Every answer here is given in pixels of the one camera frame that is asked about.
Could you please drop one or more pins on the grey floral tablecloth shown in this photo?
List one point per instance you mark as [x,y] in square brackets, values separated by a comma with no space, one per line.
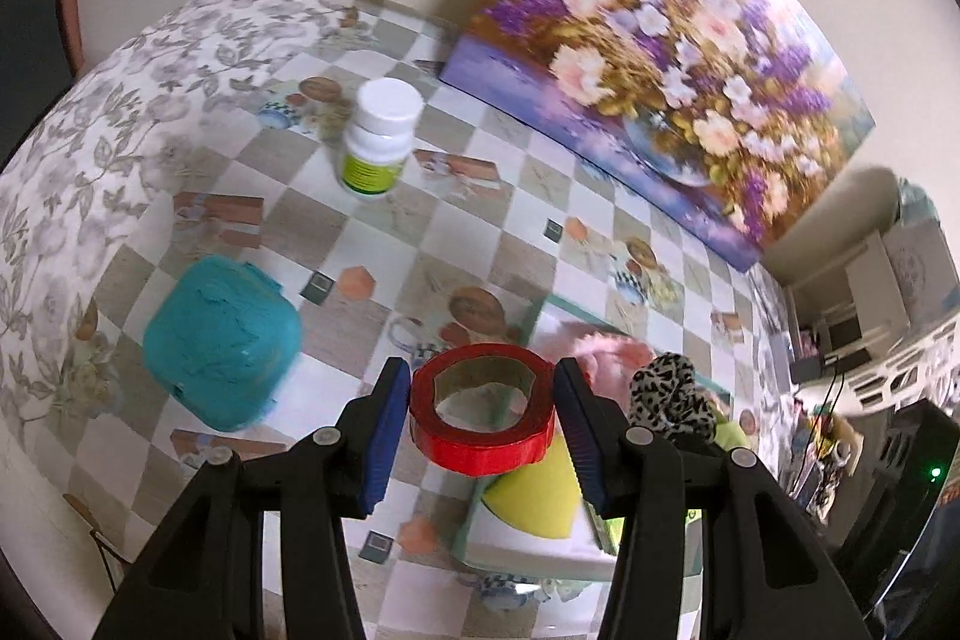
[90,145]

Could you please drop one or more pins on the leopard print scrunchie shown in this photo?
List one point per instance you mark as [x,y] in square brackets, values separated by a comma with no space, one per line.
[667,392]

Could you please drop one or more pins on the red tape roll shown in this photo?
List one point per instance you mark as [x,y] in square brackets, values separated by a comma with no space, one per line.
[480,449]

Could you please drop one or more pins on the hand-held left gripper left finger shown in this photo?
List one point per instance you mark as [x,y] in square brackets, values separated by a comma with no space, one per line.
[382,445]

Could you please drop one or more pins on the small black box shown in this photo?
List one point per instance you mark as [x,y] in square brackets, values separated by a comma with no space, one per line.
[806,370]

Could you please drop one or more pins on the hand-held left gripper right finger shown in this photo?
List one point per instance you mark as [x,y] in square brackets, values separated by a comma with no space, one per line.
[581,445]

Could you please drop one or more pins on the white pill bottle green label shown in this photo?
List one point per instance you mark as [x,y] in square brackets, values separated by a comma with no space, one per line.
[379,145]

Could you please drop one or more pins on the yellow-green rubber glove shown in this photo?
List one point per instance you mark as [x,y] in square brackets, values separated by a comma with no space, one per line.
[731,436]

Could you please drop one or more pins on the white shelf unit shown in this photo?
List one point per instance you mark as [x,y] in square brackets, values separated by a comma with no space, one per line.
[862,280]

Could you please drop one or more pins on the dark cabinet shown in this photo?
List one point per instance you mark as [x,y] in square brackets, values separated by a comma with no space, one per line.
[22,10]

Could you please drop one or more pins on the flower painting canvas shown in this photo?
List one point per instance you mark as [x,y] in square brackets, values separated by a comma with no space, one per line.
[660,48]

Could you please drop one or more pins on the yellow sponge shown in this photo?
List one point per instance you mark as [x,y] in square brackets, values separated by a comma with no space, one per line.
[532,497]

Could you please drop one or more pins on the pink fluffy cloth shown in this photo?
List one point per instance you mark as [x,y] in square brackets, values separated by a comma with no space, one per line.
[611,355]

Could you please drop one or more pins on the teal plastic container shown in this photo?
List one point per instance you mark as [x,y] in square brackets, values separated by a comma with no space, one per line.
[217,340]

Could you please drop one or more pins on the white tray green rim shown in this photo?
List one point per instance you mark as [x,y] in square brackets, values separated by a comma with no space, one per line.
[525,550]

